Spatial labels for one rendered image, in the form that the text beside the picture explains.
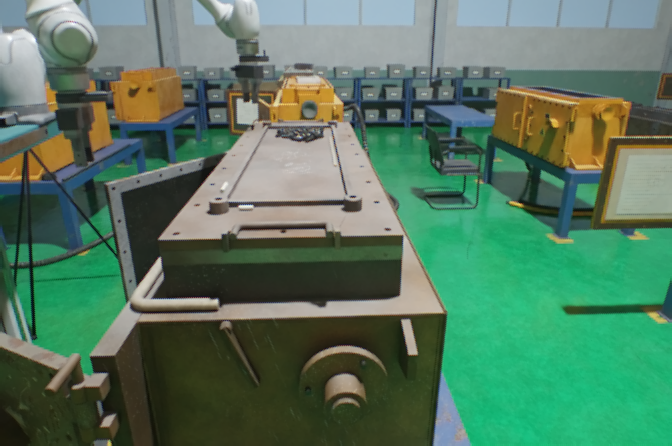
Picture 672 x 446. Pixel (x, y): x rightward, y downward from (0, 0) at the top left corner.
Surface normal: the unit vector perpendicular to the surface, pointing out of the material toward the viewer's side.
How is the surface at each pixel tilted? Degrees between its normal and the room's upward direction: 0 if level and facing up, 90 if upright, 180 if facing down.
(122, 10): 90
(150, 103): 90
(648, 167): 90
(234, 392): 90
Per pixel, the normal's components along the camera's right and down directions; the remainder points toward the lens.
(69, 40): 0.63, 0.38
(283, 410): 0.05, 0.33
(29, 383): -0.37, 0.30
